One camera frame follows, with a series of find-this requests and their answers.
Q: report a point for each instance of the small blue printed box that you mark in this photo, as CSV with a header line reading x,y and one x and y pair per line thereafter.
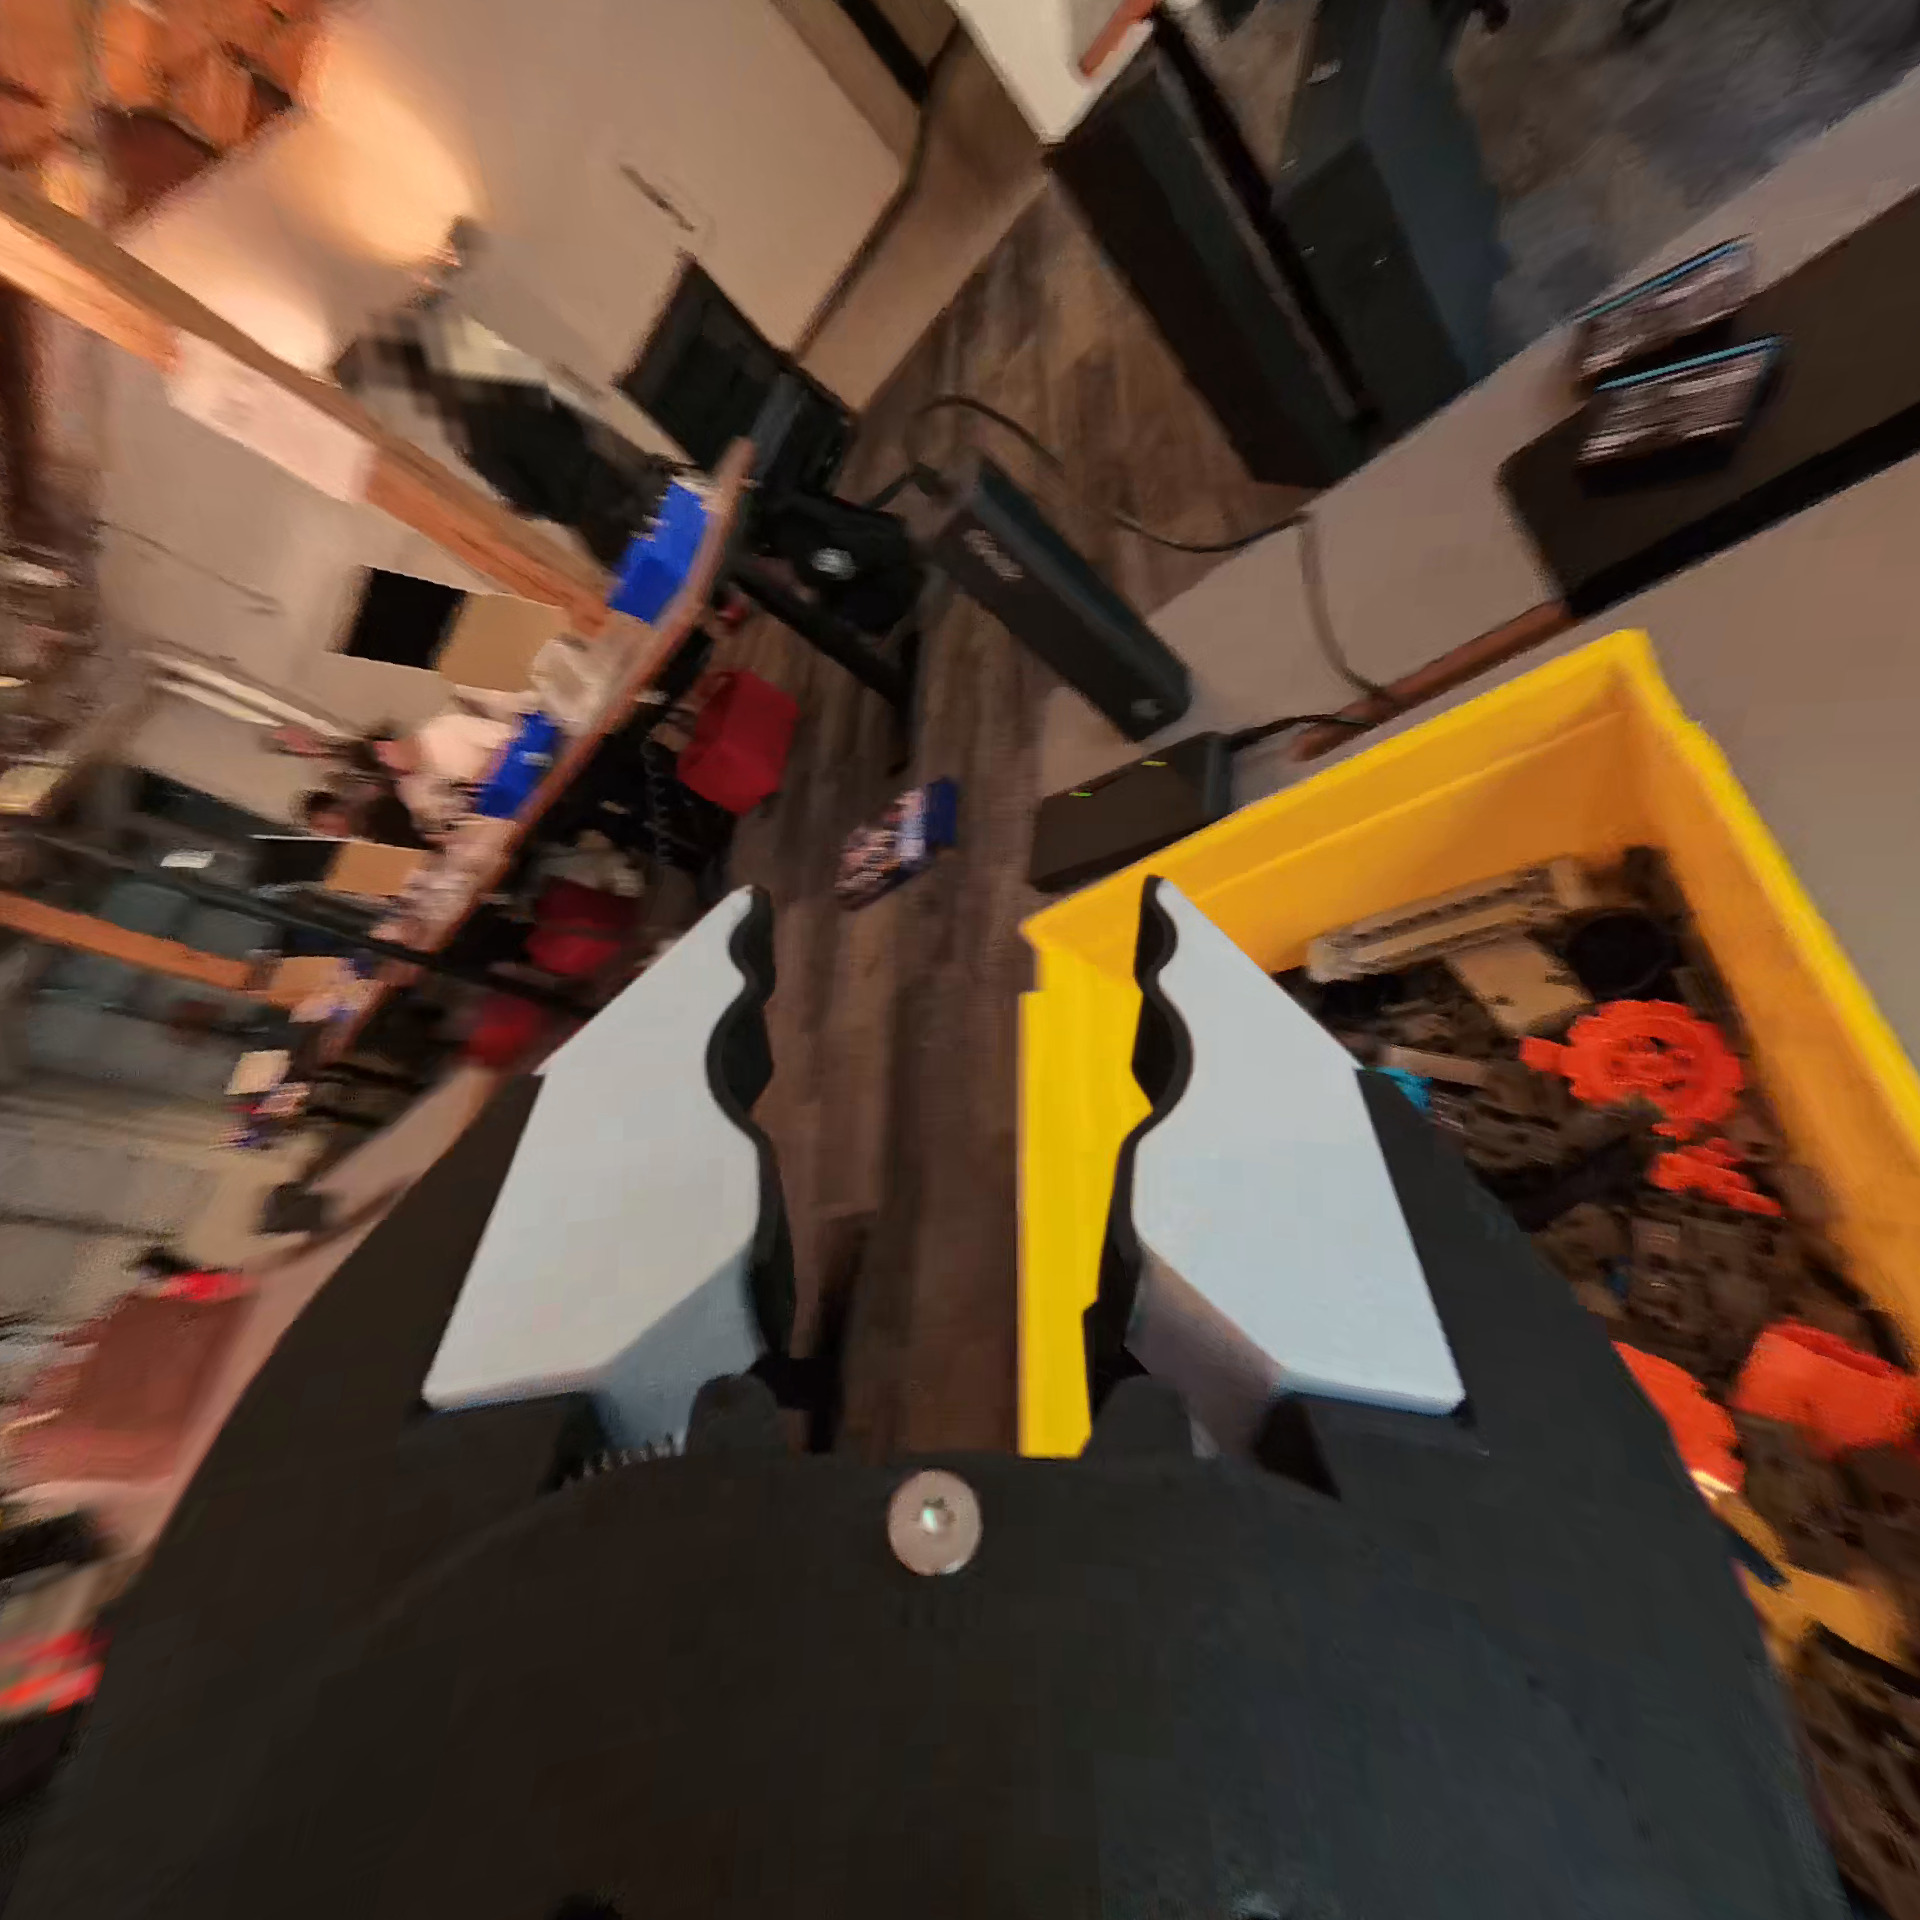
x,y
898,844

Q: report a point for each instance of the yellow plastic bin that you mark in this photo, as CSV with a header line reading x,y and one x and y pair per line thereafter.
x,y
1501,749

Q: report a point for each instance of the black power box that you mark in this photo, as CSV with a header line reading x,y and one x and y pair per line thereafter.
x,y
1126,808

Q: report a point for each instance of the dark flat box blue edge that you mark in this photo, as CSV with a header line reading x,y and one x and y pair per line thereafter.
x,y
1680,402
1666,306

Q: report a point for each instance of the large grey frame brick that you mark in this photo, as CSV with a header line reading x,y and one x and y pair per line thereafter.
x,y
1442,917

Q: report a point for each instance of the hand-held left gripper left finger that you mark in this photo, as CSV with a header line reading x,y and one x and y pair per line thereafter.
x,y
600,1185

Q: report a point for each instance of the pile of toy building parts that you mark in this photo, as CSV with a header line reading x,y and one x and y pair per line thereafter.
x,y
1590,1200

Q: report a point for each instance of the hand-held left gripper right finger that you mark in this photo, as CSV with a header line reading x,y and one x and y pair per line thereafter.
x,y
1276,1185

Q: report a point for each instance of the black desk mat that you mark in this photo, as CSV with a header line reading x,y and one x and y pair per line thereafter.
x,y
1711,509

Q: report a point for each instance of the blue storage bin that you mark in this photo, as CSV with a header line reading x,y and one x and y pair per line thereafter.
x,y
661,552
520,762

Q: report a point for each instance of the black cabinet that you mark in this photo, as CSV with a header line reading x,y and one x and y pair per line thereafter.
x,y
1388,194
1200,255

